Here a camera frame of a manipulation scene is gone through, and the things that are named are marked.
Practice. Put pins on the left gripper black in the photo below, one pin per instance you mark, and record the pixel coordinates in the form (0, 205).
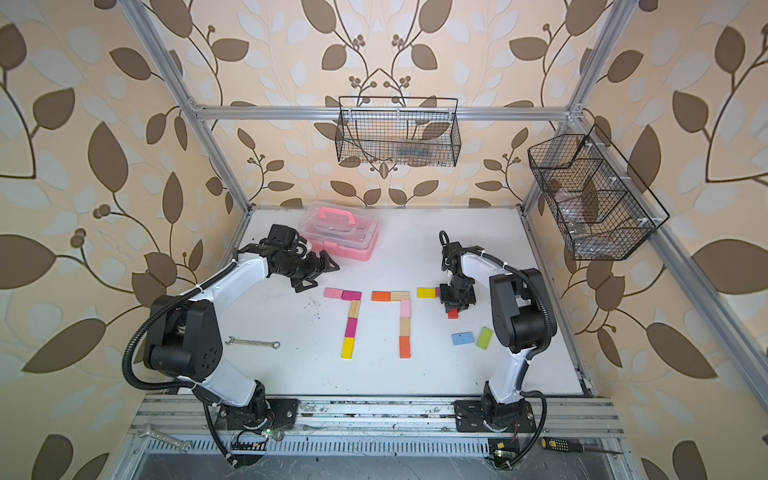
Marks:
(313, 269)

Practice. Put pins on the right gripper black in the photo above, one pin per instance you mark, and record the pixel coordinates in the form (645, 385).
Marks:
(449, 303)

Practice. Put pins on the yellow block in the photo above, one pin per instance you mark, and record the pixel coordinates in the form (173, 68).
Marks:
(427, 293)
(348, 348)

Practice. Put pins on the blue block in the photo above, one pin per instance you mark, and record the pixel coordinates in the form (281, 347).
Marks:
(462, 338)

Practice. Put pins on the green block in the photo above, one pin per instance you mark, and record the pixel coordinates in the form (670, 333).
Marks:
(484, 339)

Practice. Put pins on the light pink block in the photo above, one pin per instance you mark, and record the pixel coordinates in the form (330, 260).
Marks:
(405, 309)
(333, 293)

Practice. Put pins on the wooden block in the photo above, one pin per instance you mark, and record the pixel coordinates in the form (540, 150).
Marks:
(354, 309)
(405, 327)
(399, 296)

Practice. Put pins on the red-orange block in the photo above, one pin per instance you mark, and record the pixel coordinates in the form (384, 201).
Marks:
(404, 347)

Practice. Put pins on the pink plastic toolbox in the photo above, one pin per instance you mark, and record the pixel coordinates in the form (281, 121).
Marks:
(340, 231)

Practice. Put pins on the orange block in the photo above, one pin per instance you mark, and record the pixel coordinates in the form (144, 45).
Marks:
(381, 296)

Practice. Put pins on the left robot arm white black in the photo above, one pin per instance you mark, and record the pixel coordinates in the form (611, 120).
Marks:
(180, 344)

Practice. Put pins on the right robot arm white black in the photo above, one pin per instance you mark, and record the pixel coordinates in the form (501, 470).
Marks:
(521, 320)

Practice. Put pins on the small silver wrench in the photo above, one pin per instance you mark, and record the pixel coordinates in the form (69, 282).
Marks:
(248, 342)

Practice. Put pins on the yellow black screwdriver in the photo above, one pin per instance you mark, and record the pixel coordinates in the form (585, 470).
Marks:
(569, 446)

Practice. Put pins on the large silver wrench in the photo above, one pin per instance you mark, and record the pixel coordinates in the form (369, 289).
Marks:
(147, 431)

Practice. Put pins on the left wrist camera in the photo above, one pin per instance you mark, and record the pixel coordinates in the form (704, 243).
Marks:
(284, 238)

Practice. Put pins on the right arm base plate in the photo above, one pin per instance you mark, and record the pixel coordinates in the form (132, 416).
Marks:
(473, 416)

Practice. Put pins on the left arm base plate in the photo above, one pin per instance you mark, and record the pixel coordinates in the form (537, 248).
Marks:
(271, 413)

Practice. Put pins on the back wire basket black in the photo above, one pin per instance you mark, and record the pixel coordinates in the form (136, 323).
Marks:
(418, 131)

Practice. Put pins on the wire basket black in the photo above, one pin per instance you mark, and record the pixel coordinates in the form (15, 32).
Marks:
(601, 204)
(418, 131)

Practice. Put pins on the right wire basket black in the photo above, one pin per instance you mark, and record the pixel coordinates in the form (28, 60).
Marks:
(601, 204)

